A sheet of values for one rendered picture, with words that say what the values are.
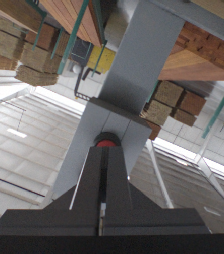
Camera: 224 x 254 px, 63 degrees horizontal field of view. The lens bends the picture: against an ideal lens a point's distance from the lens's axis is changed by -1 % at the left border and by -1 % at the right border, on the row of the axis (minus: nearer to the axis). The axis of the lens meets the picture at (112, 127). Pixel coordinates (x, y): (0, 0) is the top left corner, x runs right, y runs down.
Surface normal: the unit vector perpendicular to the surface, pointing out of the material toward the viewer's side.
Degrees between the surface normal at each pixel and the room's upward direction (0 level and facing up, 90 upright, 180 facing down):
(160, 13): 90
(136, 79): 90
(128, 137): 90
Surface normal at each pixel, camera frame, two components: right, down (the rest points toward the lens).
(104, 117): 0.00, 0.25
